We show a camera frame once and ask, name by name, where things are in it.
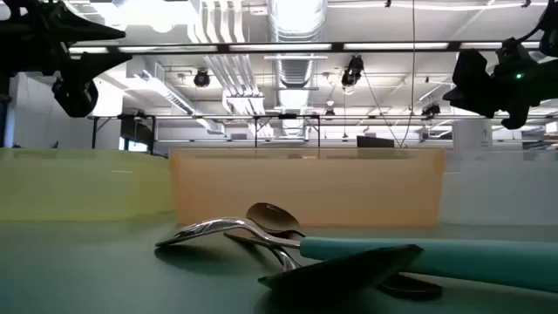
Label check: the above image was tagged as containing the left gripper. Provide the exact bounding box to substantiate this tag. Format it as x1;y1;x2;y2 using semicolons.
0;0;133;119

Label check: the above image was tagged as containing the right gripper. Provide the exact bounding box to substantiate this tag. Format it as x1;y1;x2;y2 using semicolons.
442;48;558;131

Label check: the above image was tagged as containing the teal-handled metal spoon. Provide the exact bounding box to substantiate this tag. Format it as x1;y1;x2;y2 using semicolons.
154;216;558;294

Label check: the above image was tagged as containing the all-metal spoon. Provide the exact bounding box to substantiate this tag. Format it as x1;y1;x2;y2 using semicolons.
245;201;305;240
223;230;425;303

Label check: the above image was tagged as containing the white room pillar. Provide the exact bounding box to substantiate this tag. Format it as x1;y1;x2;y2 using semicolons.
451;119;494;152

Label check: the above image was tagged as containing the black-framed background table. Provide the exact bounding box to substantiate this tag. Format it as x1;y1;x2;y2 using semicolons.
86;113;323;152

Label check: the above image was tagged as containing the clear plastic bin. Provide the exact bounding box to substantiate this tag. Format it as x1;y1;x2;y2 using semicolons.
439;149;558;227

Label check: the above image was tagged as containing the dark background monitor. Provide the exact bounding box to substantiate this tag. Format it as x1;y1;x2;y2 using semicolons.
356;135;396;149

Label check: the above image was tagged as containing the yellow translucent plastic bin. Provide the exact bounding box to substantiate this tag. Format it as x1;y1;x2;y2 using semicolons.
0;147;176;222

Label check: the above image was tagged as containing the black overhead light bar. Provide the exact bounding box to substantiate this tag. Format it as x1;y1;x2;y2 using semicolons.
68;40;541;55

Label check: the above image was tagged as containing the orange translucent plastic bin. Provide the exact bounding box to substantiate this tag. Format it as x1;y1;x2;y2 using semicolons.
168;147;446;229

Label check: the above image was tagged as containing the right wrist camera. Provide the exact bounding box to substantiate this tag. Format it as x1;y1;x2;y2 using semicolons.
495;37;541;86

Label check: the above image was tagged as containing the black ceiling-mounted camera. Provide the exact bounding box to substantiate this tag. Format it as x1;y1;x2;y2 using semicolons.
420;102;441;119
340;54;365;87
193;68;212;89

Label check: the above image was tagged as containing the thin hanging cable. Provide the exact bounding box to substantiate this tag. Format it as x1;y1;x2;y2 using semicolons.
398;0;417;148

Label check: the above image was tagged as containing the white rectangular vent duct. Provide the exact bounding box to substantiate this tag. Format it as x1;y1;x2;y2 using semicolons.
126;65;226;135

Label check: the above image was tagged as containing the wide silver ribbed duct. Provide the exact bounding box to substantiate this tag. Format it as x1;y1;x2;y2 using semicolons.
266;0;329;137

